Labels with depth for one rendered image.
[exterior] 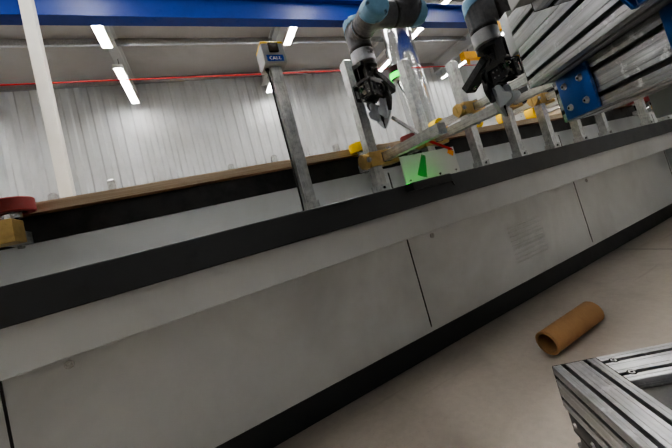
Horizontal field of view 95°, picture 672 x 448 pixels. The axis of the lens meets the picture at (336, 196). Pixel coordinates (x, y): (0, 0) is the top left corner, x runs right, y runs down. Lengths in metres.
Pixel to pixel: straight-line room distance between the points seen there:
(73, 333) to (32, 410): 0.31
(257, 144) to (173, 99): 2.24
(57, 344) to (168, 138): 7.71
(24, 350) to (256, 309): 0.54
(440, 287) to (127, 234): 1.17
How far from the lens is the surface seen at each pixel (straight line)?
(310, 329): 1.16
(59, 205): 1.10
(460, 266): 1.52
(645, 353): 0.95
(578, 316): 1.51
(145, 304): 0.89
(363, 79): 1.01
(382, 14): 1.00
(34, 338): 0.94
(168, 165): 8.32
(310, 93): 9.49
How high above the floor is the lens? 0.66
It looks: 3 degrees up
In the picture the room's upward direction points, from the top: 15 degrees counter-clockwise
